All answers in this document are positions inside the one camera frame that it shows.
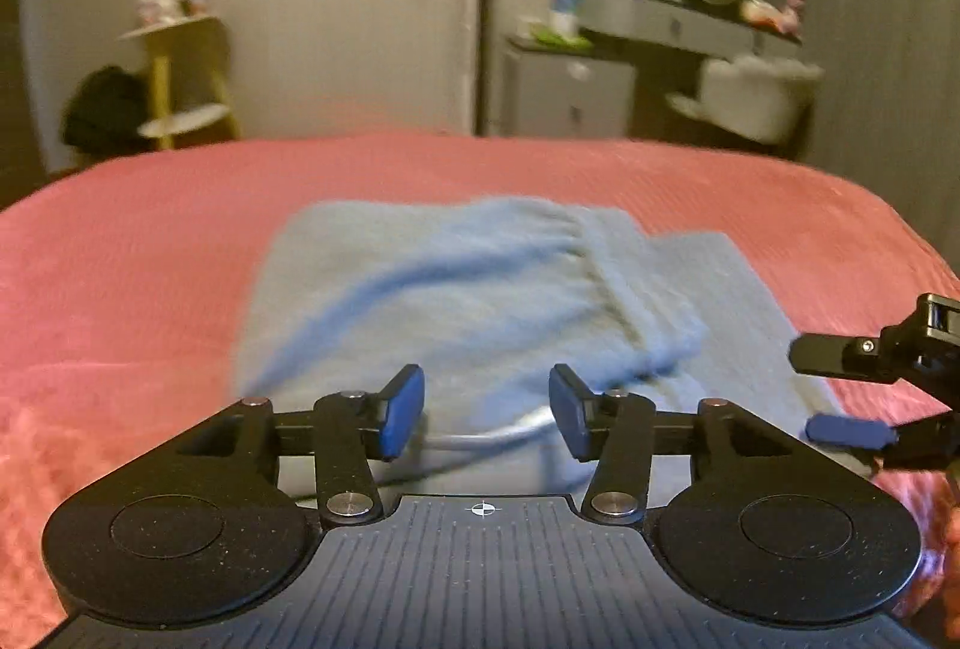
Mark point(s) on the yellow side table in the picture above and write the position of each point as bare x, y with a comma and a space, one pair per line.
161, 86

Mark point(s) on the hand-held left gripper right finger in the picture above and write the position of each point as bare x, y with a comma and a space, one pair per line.
571, 412

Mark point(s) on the white tower fan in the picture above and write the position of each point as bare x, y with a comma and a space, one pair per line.
471, 18

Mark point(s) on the blue and white box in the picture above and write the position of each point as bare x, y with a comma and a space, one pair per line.
565, 11

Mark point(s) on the grey curtain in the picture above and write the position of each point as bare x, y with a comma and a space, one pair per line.
877, 18

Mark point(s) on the green tray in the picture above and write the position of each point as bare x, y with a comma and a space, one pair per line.
559, 39

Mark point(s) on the black bag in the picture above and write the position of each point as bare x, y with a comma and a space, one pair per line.
105, 109

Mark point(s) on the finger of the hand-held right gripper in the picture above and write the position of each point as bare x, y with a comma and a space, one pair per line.
847, 431
821, 355

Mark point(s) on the grey vanity desk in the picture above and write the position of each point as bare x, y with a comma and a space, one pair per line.
675, 22

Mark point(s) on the grey nightstand cabinet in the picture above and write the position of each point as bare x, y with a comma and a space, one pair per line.
562, 94

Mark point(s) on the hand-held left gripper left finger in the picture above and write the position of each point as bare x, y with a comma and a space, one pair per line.
397, 412

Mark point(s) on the grey pants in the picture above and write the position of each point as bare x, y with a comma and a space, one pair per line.
450, 289

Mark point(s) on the red and white pouch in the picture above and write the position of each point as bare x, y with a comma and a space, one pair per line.
757, 11

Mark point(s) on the pink plush toy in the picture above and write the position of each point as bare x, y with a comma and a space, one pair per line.
793, 12

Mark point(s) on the pink ribbed blanket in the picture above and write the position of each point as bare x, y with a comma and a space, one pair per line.
150, 281

